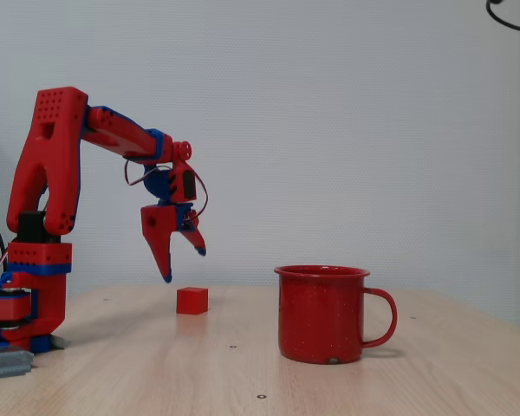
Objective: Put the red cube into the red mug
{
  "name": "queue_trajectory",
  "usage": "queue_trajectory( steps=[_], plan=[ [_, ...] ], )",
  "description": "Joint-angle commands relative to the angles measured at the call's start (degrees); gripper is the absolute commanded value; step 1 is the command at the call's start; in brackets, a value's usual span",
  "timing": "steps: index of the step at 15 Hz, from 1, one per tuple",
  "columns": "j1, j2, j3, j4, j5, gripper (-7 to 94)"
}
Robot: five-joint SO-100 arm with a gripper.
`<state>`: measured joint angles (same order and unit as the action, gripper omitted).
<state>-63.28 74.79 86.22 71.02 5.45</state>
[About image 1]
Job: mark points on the blue and red gripper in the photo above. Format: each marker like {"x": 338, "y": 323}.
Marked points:
{"x": 158, "y": 222}

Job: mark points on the red cube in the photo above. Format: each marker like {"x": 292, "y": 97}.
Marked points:
{"x": 192, "y": 300}

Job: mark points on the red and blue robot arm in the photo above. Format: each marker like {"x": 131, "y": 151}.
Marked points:
{"x": 56, "y": 151}

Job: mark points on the red enamel mug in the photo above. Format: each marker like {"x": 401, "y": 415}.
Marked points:
{"x": 320, "y": 316}

